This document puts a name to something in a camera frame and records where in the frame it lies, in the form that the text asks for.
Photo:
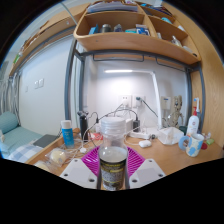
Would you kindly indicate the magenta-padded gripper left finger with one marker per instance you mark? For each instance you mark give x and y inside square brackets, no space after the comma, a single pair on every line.
[77,171]

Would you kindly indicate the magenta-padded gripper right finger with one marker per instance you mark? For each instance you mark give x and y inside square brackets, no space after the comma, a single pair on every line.
[148,171]

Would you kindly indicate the clear plastic drink bottle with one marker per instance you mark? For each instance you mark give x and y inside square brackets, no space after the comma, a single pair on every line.
[113,160]

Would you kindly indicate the clear bag of bread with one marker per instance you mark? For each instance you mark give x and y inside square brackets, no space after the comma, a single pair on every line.
[42,165]
[57,156]

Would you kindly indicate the white earbuds case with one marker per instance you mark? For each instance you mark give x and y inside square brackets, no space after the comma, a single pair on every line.
[145,144]

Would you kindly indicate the white power strip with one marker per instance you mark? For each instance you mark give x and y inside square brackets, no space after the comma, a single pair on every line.
[140,135]

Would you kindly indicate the blue bottle with white cap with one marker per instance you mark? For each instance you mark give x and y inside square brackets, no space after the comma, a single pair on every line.
[68,135]

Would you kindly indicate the dark flat tablet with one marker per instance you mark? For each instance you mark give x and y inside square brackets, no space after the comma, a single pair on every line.
[46,140]

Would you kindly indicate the black electric shaver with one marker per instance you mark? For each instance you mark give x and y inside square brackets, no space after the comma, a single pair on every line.
[83,125]

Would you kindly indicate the white power adapter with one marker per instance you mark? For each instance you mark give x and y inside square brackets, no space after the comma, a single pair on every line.
[128,125]

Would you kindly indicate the white mug with blue map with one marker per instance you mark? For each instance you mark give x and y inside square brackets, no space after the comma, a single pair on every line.
[193,145]

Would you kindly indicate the white lotion bottle red pump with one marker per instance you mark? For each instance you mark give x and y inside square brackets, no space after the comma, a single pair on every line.
[192,125]

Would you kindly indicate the bed with blue bedding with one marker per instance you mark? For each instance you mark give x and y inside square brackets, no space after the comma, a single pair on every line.
[16,136]

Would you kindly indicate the white desk lamp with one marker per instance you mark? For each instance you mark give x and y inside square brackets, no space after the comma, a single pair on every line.
[156,96]

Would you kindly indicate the blue squeeze wash bottle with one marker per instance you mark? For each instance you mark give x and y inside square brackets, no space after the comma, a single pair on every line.
[197,103]

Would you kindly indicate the wooden shelf unit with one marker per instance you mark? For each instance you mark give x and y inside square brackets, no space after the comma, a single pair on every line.
[133,41]

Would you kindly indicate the white wall outlet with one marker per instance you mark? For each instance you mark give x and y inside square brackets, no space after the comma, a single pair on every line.
[140,101]

